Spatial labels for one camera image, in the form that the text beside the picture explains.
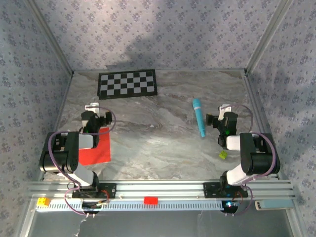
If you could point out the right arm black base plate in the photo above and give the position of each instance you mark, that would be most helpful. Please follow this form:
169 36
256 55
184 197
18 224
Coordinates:
211 190

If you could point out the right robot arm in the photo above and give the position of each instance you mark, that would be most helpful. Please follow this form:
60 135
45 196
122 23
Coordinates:
259 160

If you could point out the light blue flat device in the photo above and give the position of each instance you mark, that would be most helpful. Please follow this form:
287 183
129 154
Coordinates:
276 205

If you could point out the aluminium table side rail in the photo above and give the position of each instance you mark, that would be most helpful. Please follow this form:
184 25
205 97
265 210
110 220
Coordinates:
256 98
57 123

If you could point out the teal pen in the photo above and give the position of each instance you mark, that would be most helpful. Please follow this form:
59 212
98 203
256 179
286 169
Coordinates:
198 116

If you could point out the aluminium mounting rail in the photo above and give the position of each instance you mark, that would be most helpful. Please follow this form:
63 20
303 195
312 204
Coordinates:
160 188

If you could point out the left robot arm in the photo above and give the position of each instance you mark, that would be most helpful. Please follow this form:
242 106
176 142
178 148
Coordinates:
59 160

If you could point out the small yellow-green block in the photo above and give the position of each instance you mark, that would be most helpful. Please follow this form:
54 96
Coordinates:
222 155

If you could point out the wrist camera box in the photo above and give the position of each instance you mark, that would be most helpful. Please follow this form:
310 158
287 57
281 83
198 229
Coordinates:
107 118
211 119

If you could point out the yellow block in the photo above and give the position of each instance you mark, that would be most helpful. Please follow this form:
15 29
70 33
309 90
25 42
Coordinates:
43 202

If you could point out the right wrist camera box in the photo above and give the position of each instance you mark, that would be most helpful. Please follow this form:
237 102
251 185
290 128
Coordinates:
211 119

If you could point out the aluminium frame post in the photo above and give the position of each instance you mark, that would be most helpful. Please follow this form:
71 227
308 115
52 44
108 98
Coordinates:
55 43
267 37

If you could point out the black controller board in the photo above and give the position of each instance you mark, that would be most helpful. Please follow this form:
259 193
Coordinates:
229 208
90 205

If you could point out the red cloth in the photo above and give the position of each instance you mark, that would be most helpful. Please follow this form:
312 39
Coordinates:
103 148

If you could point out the black white checkerboard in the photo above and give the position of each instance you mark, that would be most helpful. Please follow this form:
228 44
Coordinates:
127 84

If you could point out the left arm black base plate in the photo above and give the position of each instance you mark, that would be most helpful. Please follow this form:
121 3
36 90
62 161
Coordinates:
108 191

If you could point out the red block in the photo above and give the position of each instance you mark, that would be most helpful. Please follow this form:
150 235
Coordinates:
151 200

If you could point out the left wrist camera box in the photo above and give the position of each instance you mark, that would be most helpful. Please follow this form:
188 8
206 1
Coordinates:
107 118

